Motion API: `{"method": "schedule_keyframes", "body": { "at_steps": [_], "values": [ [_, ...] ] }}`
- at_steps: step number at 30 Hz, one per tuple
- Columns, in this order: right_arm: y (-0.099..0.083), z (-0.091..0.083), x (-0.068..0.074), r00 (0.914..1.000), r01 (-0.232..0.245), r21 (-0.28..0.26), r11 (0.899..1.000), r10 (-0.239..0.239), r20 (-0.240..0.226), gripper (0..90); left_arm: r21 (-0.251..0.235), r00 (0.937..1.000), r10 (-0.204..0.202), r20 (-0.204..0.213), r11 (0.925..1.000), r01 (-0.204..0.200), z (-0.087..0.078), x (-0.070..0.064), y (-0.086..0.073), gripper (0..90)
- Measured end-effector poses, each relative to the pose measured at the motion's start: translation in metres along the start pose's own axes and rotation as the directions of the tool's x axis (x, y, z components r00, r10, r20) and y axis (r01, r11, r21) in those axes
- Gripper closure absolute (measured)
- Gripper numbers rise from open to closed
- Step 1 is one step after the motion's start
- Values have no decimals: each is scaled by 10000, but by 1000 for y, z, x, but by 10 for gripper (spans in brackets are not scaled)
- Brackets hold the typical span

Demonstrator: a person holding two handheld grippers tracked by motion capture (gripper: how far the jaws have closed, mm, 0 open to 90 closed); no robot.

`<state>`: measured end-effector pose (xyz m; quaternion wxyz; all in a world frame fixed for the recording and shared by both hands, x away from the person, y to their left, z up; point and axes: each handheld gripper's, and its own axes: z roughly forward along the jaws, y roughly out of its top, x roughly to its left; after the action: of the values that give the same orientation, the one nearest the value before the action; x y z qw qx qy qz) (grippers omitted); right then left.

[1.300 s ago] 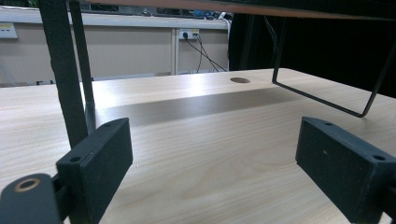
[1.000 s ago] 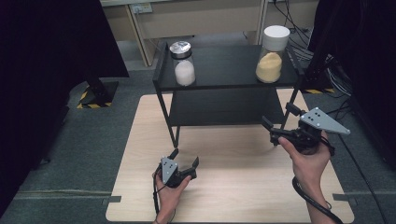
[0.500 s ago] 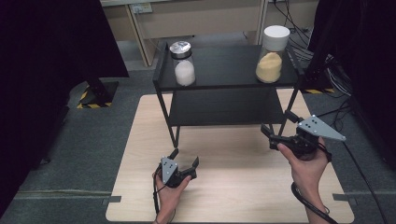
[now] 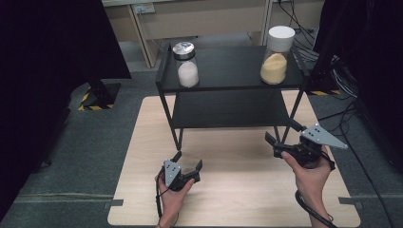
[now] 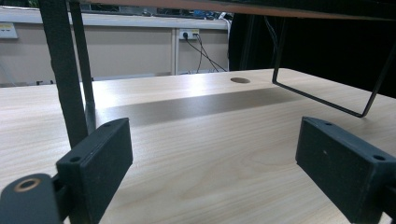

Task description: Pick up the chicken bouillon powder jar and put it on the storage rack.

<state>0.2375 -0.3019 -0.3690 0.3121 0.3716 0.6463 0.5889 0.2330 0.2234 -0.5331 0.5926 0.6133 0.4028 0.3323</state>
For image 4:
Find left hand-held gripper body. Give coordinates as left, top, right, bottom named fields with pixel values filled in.
left=163, top=159, right=202, bottom=192

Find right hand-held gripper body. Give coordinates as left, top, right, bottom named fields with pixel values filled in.
left=272, top=123, right=349, bottom=169

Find black two-tier shelf rack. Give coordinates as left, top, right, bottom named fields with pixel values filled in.
left=154, top=34, right=311, bottom=152

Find white-lid glass jar yellow powder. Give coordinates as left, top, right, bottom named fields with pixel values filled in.
left=259, top=25, right=297, bottom=86

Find metal-lid glass jar white powder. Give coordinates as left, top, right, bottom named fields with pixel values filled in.
left=172, top=41, right=201, bottom=89

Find person's left hand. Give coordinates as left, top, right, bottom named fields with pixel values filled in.
left=154, top=175, right=196, bottom=222

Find person's right hand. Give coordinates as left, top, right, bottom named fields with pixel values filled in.
left=280, top=146, right=333, bottom=203

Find black stand with hazard-striped base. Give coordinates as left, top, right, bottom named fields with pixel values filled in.
left=77, top=77, right=123, bottom=112
left=307, top=0, right=342, bottom=96

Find grey floor tape strip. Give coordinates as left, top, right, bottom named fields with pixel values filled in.
left=104, top=199, right=125, bottom=209

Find dark curtain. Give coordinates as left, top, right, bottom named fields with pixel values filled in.
left=0, top=0, right=133, bottom=221
left=313, top=0, right=403, bottom=175

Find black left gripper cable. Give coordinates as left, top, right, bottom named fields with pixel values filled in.
left=154, top=172, right=166, bottom=223

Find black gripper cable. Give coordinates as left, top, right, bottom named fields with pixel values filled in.
left=154, top=172, right=166, bottom=223
left=294, top=151, right=339, bottom=228

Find long black floor cable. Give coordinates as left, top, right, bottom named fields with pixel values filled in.
left=317, top=100, right=397, bottom=228

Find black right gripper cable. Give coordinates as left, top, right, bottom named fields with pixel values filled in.
left=294, top=151, right=339, bottom=228

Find bundle of black cables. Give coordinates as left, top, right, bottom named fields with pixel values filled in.
left=271, top=0, right=360, bottom=100

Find white wall power socket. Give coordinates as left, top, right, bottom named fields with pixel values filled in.
left=132, top=2, right=157, bottom=15

